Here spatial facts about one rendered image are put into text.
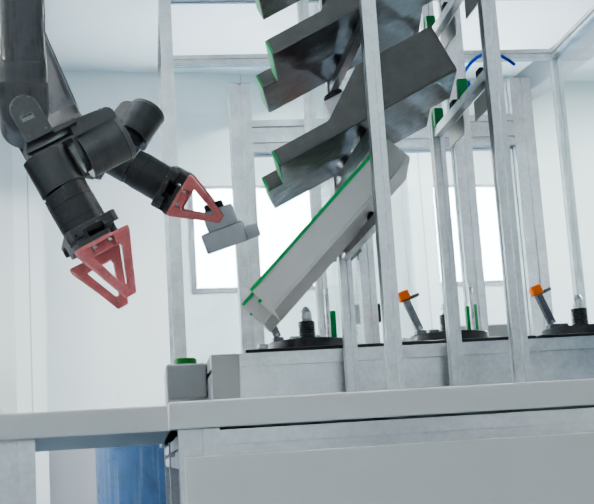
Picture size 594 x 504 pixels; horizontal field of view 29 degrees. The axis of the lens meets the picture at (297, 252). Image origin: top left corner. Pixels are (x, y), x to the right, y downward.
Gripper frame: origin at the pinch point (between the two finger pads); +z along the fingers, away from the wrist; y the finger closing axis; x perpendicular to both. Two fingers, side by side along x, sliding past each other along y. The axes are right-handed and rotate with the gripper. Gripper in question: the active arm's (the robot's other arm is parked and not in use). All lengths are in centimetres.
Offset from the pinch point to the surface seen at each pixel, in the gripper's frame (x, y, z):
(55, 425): 26, -48, -3
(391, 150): -20.5, -14.4, 16.3
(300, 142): -15.2, -12.8, 5.0
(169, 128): -6, 121, -24
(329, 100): -22.6, -7.1, 5.7
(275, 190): -7.5, 2.7, 5.6
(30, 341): 269, 1021, -119
